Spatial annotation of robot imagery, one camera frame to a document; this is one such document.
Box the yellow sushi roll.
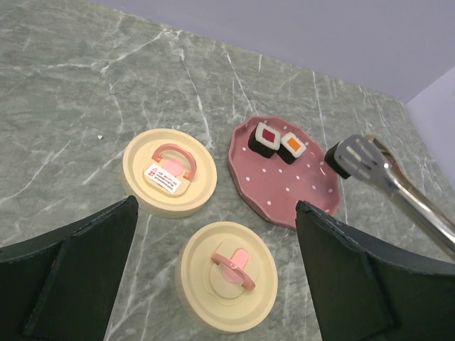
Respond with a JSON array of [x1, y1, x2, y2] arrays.
[[324, 143, 350, 179]]

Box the orange centre sushi roll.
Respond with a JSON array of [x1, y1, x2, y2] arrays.
[[277, 132, 306, 165]]

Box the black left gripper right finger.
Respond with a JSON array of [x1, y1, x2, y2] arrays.
[[296, 201, 454, 340]]

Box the pink dotted plate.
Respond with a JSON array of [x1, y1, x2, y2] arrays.
[[228, 116, 341, 229]]

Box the red centre sushi roll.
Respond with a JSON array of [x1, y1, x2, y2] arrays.
[[248, 122, 281, 158]]

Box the steel food tongs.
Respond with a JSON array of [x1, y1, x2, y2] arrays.
[[335, 134, 454, 257]]

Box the cream lid pink handle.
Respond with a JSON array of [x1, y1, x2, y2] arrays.
[[175, 221, 278, 334]]

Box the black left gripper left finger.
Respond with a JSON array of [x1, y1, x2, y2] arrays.
[[1, 195, 138, 340]]

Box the cream lid with label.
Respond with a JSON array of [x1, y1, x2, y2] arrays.
[[122, 129, 218, 219]]

